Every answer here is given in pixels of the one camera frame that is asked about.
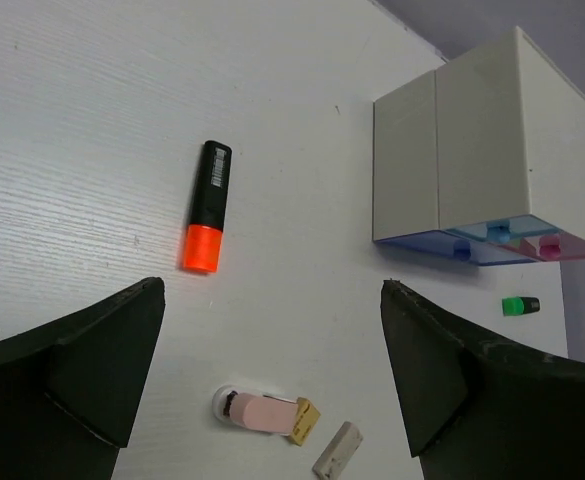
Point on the yellow eraser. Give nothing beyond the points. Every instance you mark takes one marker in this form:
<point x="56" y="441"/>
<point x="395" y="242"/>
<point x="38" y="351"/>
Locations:
<point x="306" y="418"/>

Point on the pink correction tape dispenser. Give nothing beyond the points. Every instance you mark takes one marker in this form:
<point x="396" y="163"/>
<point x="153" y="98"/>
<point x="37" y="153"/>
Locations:
<point x="254" y="410"/>

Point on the orange black highlighter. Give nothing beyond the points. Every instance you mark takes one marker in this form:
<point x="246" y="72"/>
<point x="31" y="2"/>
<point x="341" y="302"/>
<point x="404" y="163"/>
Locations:
<point x="206" y="220"/>

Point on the pink drawer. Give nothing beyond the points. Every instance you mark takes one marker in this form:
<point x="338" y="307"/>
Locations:
<point x="550" y="247"/>

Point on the white drawer cabinet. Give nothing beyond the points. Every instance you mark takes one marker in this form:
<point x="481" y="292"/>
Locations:
<point x="494" y="134"/>

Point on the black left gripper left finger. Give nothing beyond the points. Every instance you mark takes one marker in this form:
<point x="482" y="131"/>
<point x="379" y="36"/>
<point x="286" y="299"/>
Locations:
<point x="70" y="389"/>

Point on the light blue drawer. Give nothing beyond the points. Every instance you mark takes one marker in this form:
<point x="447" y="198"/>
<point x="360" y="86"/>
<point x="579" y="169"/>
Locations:
<point x="503" y="231"/>

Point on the white dirty eraser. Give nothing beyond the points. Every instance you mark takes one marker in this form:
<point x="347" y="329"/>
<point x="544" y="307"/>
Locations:
<point x="337" y="454"/>

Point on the green black highlighter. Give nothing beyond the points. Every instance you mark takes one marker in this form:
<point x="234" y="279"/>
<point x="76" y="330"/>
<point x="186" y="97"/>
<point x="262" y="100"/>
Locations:
<point x="519" y="306"/>

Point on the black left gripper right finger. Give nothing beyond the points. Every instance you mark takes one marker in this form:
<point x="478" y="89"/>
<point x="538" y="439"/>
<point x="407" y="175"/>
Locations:
<point x="477" y="405"/>

